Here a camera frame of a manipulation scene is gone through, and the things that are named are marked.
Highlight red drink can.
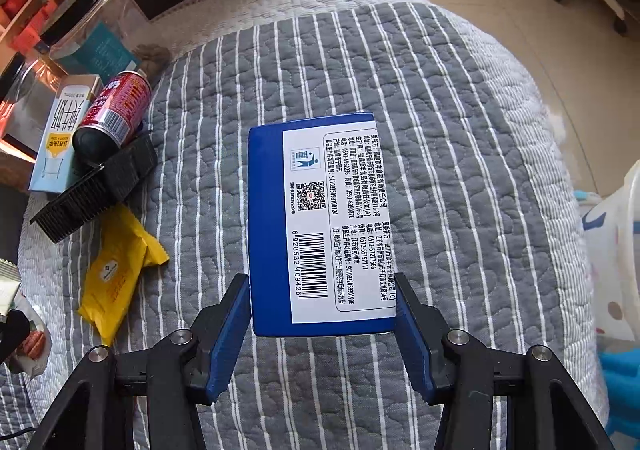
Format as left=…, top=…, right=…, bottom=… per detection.
left=72, top=70, right=152, bottom=166

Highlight blue plastic stool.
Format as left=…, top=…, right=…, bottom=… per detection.
left=597, top=350, right=640, bottom=436

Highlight grey striped quilt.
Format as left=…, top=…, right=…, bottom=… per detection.
left=0, top=0, right=611, bottom=450

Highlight black ribbed plastic tray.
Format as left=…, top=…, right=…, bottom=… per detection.
left=29, top=134, right=158, bottom=243

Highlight light blue milk carton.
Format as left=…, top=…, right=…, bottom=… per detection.
left=28, top=74, right=103, bottom=194

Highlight clear packet with pink cookies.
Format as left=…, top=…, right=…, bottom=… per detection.
left=10, top=290, right=51, bottom=376

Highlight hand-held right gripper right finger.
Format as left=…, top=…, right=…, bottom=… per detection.
left=393, top=272, right=616, bottom=450

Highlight clear plastic jar black lid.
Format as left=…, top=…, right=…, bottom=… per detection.
left=39, top=0, right=151, bottom=81
left=0, top=52, right=66, bottom=156

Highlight yellow snack packet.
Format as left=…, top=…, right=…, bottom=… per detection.
left=76, top=204, right=171, bottom=352

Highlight blue box with white label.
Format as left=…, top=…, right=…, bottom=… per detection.
left=248, top=112, right=398, bottom=338

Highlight white plastic bin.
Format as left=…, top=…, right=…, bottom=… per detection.
left=580, top=162, right=640, bottom=351

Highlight green white snack packet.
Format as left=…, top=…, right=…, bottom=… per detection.
left=0, top=255, right=23, bottom=316

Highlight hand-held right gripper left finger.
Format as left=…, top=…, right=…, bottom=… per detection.
left=20, top=273, right=252, bottom=450

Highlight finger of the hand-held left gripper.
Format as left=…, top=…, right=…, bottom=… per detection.
left=0, top=310, right=31, bottom=366

